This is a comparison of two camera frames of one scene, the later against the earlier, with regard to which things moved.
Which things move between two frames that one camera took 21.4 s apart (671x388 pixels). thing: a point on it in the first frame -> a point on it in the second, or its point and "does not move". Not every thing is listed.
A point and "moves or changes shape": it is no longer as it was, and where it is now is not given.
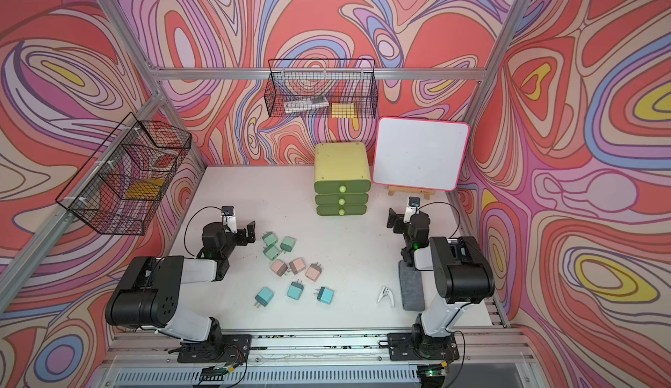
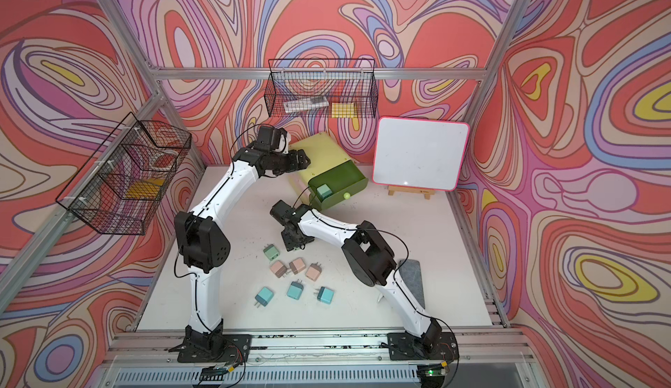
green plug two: [287, 244] moves or changes shape
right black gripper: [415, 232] -> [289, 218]
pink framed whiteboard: [421, 154] does not move
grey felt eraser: [411, 287] does not move
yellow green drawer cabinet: [342, 181] -> [325, 155]
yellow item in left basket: [144, 188] does not move
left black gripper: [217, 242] -> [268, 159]
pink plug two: [297, 266] does not move
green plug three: [271, 252] does not move
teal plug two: [295, 289] does not move
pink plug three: [314, 271] does not move
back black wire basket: [327, 88] does not move
